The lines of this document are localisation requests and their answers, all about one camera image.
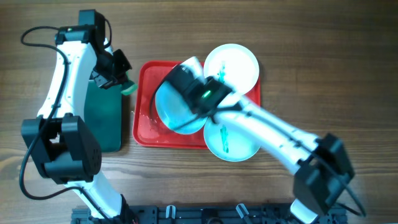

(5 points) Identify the white plate top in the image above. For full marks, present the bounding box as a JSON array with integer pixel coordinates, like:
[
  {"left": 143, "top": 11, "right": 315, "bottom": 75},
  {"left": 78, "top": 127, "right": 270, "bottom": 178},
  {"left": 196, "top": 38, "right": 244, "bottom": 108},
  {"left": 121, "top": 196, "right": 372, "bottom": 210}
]
[{"left": 203, "top": 44, "right": 259, "bottom": 95}]

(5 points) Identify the yellow green sponge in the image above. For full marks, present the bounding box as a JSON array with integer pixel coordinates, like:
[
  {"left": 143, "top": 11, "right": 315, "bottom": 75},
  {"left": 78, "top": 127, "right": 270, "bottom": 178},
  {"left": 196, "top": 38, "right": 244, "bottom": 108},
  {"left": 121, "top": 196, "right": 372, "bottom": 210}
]
[{"left": 121, "top": 72, "right": 138, "bottom": 96}]

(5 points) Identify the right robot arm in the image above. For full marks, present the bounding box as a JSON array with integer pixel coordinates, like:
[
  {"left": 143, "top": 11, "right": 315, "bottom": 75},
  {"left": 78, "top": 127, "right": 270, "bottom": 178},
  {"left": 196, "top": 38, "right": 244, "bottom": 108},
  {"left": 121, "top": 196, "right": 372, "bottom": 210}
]
[{"left": 164, "top": 64, "right": 354, "bottom": 223}]

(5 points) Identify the red plastic tray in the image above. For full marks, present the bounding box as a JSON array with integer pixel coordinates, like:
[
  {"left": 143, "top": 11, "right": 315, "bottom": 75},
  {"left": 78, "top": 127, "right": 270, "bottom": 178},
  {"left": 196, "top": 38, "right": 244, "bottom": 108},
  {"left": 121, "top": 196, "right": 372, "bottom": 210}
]
[{"left": 132, "top": 60, "right": 261, "bottom": 150}]

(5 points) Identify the dark green water tray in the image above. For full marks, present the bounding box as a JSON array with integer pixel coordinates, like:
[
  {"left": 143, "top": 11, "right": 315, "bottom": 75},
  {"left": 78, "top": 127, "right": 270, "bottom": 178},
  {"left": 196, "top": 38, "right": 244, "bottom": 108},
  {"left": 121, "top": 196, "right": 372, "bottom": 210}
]
[{"left": 84, "top": 80, "right": 122, "bottom": 152}]

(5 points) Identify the white plate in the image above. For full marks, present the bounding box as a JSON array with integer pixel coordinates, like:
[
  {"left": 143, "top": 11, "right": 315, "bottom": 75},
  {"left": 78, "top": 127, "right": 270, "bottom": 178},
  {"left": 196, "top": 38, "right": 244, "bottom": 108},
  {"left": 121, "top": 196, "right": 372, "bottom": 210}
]
[
  {"left": 154, "top": 57, "right": 209, "bottom": 136},
  {"left": 203, "top": 119, "right": 260, "bottom": 162},
  {"left": 203, "top": 44, "right": 259, "bottom": 95}
]

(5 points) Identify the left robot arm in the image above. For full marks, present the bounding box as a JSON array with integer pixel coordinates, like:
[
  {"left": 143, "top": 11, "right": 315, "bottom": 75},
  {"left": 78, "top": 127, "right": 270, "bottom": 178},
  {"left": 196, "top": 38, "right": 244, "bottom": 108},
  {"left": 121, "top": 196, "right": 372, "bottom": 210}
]
[{"left": 21, "top": 9, "right": 137, "bottom": 223}]

